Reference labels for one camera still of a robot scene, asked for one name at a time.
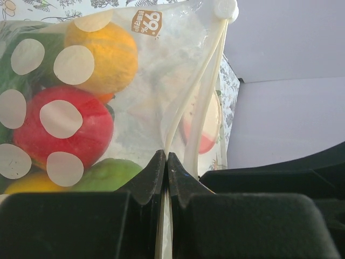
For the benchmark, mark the green custard apple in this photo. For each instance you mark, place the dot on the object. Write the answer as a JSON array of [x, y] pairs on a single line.
[[107, 175]]

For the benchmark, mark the beige pink round plate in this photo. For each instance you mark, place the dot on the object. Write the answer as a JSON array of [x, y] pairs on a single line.
[[211, 127]]

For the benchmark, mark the red apple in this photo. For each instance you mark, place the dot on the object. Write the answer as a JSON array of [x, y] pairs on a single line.
[[65, 119]]

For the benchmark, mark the floral table mat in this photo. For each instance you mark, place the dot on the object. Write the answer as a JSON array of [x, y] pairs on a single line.
[[227, 87]]

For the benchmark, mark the green cucumber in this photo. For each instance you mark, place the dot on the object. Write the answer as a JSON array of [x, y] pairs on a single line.
[[52, 39]]

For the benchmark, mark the orange fruit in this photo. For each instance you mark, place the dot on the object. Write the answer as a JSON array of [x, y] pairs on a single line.
[[106, 98]]

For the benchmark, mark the orange green mango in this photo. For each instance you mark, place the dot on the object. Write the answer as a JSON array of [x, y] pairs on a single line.
[[115, 57]]

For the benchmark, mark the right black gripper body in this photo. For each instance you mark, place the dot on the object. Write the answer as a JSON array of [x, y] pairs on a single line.
[[319, 176]]

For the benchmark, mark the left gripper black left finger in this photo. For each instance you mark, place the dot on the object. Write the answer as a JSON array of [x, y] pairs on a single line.
[[120, 224]]

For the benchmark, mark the yellow lemon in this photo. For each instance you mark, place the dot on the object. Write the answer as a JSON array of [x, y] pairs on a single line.
[[33, 183]]

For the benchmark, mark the clear zip top bag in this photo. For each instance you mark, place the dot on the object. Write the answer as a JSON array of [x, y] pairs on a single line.
[[180, 47]]

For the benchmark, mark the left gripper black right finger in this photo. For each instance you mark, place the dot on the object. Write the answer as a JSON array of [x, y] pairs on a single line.
[[243, 225]]

